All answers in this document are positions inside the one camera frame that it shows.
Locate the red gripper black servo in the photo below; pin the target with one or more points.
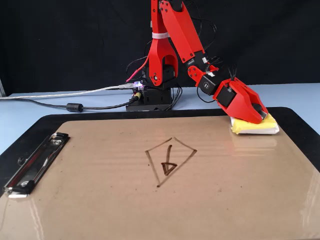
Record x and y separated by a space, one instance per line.
225 96

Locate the yellow white sponge black knob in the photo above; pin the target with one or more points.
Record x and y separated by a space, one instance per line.
267 126

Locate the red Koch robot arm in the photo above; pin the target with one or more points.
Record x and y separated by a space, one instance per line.
180 30

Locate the black robot base with electronics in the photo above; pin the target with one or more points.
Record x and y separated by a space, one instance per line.
155 100

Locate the brown glossy clipboard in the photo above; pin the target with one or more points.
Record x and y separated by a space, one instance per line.
225 187

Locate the brown marker drawing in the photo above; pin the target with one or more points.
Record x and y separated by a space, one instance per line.
164 170

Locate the black rubber mat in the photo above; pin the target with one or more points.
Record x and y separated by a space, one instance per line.
100 116

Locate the black backdrop cloth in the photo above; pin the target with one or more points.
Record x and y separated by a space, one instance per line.
50 37

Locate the silver metal clipboard clip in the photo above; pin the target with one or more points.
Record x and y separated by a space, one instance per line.
32 165

